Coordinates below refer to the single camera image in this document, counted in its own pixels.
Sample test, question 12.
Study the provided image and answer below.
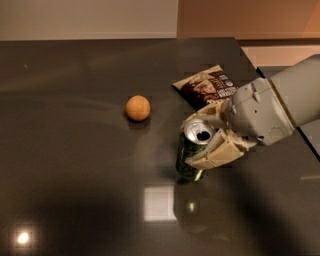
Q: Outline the brown chip bag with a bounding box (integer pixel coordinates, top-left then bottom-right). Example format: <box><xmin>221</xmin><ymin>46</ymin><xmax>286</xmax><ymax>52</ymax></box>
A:
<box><xmin>172</xmin><ymin>65</ymin><xmax>238</xmax><ymax>110</ymax></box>

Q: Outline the green soda can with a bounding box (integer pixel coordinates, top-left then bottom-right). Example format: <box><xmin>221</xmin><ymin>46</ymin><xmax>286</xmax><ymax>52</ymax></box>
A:
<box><xmin>176</xmin><ymin>118</ymin><xmax>216</xmax><ymax>181</ymax></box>

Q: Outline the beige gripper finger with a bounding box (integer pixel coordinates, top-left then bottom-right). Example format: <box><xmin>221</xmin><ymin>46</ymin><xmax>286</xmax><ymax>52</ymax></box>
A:
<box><xmin>185</xmin><ymin>129</ymin><xmax>250</xmax><ymax>170</ymax></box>
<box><xmin>181</xmin><ymin>100</ymin><xmax>230</xmax><ymax>131</ymax></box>

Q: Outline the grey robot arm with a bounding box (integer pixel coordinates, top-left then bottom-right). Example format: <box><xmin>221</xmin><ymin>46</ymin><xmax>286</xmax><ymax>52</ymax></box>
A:
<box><xmin>182</xmin><ymin>54</ymin><xmax>320</xmax><ymax>170</ymax></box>

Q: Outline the orange fruit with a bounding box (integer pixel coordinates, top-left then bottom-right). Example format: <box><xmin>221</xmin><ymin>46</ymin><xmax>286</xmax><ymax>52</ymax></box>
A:
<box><xmin>126</xmin><ymin>95</ymin><xmax>151</xmax><ymax>122</ymax></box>

